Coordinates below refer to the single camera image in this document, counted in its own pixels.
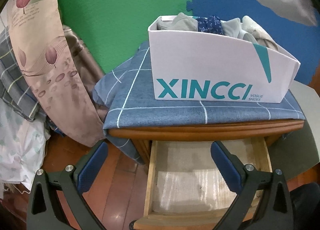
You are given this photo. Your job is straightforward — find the white patterned bedding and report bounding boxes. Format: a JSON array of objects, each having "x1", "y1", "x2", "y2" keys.
[{"x1": 0, "y1": 101, "x2": 50, "y2": 190}]

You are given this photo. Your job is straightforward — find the grey plaid blanket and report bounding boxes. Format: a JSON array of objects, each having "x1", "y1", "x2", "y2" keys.
[{"x1": 0, "y1": 27, "x2": 47, "y2": 122}]

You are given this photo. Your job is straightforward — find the blue checked cloth cover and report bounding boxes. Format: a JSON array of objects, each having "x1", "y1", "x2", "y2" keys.
[{"x1": 92, "y1": 41, "x2": 305, "y2": 164}]

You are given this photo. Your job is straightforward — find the white XINCCI shoe box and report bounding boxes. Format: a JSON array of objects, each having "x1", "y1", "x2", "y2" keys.
[{"x1": 148, "y1": 15, "x2": 300, "y2": 103}]

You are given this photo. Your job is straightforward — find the blue foam mat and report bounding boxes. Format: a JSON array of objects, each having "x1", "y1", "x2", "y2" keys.
[{"x1": 186, "y1": 0, "x2": 319, "y2": 88}]

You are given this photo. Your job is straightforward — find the pink floral curtain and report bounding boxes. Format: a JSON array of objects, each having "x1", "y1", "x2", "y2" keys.
[{"x1": 6, "y1": 0, "x2": 104, "y2": 147}]

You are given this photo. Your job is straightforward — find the green foam mat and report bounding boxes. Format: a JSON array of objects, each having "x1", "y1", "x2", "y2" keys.
[{"x1": 58, "y1": 0, "x2": 187, "y2": 73}]

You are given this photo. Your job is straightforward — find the grey foam cube stool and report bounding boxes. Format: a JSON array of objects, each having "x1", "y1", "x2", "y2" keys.
[{"x1": 268, "y1": 81, "x2": 320, "y2": 180}]

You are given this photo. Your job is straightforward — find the brown satin curtain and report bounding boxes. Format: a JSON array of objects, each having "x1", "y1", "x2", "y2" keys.
[{"x1": 62, "y1": 25, "x2": 108, "y2": 121}]

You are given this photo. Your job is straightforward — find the wooden nightstand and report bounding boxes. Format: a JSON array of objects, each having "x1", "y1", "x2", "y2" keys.
[{"x1": 108, "y1": 119, "x2": 305, "y2": 164}]

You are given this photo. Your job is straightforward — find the navy speckled underwear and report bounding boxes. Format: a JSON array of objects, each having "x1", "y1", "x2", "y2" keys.
[{"x1": 196, "y1": 15, "x2": 225, "y2": 35}]

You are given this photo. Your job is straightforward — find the grey underwear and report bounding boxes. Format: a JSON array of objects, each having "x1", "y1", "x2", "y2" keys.
[{"x1": 157, "y1": 13, "x2": 198, "y2": 32}]

